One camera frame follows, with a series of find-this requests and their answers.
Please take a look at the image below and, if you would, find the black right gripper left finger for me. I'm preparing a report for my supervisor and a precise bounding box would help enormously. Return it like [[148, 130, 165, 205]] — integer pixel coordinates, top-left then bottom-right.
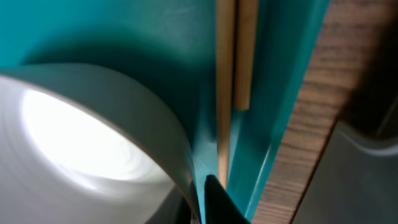
[[146, 180, 199, 224]]

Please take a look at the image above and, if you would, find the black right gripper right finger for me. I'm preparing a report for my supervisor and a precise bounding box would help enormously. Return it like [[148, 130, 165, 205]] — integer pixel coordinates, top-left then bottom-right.
[[205, 175, 250, 224]]

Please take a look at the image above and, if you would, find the grey-blue bowl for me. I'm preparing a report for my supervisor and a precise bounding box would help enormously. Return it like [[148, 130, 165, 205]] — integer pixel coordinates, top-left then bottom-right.
[[1, 63, 200, 223]]

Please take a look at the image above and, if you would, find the wooden chopstick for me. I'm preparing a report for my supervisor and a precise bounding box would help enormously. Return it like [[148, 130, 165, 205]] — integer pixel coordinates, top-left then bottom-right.
[[216, 0, 236, 188], [234, 0, 259, 110]]

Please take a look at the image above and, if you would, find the grey dishwasher rack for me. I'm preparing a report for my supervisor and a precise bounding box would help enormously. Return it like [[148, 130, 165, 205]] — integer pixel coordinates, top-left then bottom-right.
[[292, 100, 397, 224]]

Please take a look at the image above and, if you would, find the teal serving tray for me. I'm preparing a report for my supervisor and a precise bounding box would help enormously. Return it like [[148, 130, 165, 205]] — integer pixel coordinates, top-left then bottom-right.
[[1, 0, 328, 220]]

